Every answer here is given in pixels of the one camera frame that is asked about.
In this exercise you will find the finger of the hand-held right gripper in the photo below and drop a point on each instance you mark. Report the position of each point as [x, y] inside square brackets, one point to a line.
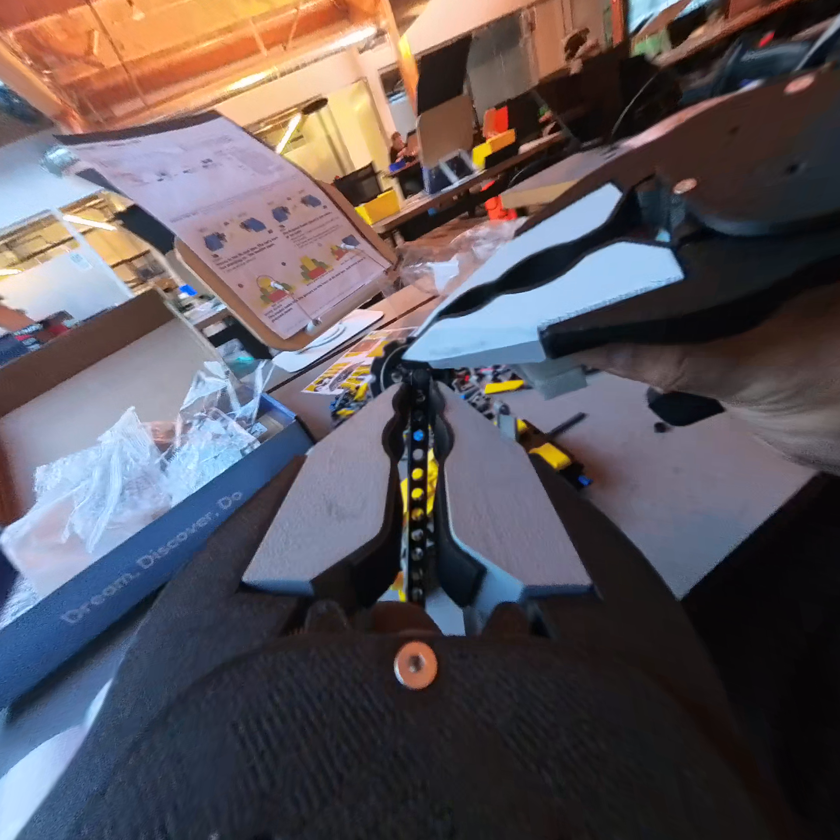
[499, 328]
[558, 226]

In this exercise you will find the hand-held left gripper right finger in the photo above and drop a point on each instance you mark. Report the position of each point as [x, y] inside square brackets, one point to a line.
[512, 518]

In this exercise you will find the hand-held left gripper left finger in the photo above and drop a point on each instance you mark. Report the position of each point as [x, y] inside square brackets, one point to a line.
[321, 512]

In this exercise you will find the long black holed beam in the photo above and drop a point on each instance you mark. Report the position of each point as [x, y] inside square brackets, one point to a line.
[418, 459]

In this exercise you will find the grey desk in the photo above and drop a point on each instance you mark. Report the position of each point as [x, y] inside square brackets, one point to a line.
[656, 499]

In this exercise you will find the person's right hand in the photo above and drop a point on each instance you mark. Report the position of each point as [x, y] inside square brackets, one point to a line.
[787, 380]

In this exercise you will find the pile of small brick parts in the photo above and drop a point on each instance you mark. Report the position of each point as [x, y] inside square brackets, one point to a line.
[472, 380]

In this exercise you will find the yellow curved panel piece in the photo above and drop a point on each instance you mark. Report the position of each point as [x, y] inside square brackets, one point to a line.
[502, 387]

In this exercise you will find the yellow storage bin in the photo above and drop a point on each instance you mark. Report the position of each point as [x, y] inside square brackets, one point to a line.
[380, 208]
[495, 148]

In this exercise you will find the long work table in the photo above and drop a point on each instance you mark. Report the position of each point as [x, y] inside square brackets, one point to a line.
[459, 190]

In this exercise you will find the dark grey axle rod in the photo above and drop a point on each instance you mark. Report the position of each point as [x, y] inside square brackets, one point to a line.
[568, 423]

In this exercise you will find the yellow and grey sticker sheet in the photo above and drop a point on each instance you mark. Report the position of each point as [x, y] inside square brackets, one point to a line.
[341, 374]

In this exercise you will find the dark blue cardboard kit box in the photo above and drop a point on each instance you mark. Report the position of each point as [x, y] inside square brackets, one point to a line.
[164, 558]

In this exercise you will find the black monitor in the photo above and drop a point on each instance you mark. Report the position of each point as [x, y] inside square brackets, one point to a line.
[443, 72]

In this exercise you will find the brown cardboard tray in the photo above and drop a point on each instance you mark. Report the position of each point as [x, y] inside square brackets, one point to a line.
[98, 367]

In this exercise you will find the printed paper sheet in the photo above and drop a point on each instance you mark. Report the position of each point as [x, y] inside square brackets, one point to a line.
[229, 197]

